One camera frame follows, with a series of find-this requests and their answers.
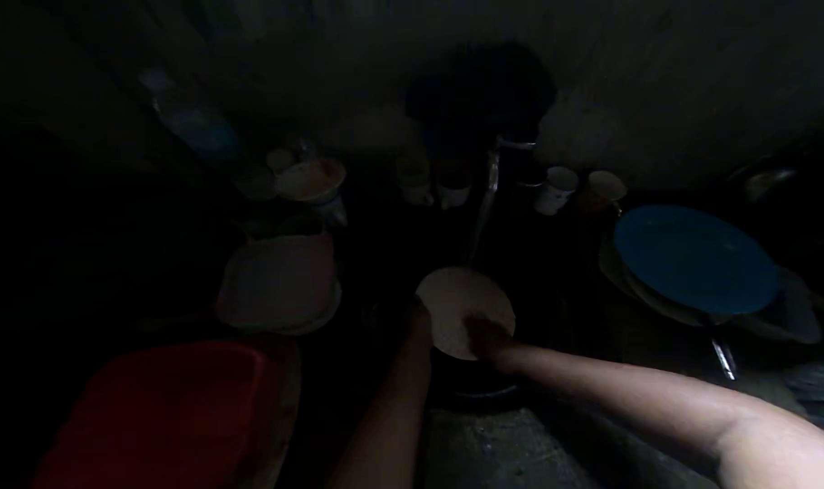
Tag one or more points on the black round basin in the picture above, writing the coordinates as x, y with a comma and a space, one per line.
483, 390

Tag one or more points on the white round plate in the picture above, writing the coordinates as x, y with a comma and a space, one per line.
329, 314

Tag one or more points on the metal faucet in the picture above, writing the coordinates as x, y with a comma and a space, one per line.
494, 170

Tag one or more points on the pale pink square tray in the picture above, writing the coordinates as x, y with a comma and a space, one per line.
279, 278

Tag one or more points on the round cream plate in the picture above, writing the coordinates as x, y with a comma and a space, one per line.
449, 309

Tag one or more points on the dark metal pan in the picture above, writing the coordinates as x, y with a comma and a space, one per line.
772, 180

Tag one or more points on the dark cup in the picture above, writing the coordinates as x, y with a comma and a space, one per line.
529, 190

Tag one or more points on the wide pale bowl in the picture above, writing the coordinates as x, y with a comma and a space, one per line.
303, 181

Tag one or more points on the clear plastic bottle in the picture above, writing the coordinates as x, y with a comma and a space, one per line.
198, 122

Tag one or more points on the large blue plate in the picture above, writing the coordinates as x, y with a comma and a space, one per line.
690, 258

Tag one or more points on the small white cup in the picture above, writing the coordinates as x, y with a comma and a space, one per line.
279, 159

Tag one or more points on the person's right forearm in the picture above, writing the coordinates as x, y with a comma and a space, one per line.
629, 384

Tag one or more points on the person's right hand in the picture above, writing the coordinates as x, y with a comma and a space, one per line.
497, 350

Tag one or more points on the red plastic basin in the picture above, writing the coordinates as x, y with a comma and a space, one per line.
167, 414

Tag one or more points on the white patterned cup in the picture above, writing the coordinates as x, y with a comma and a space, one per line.
333, 210

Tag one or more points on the stacked pale plates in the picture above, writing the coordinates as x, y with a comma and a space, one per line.
656, 302

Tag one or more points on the brown round board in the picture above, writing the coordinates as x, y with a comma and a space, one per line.
288, 401

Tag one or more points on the clear grey plastic container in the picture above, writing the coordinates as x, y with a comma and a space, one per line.
796, 309

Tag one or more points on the white spotted cup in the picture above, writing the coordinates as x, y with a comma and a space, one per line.
554, 195

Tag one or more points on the person's left hand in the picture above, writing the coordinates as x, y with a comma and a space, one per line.
420, 326

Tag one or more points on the brown mug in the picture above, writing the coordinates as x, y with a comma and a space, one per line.
598, 193

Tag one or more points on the person's right fingers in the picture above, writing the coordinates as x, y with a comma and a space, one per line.
480, 331

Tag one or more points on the yellow mug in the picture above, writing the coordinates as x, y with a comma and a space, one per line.
413, 180

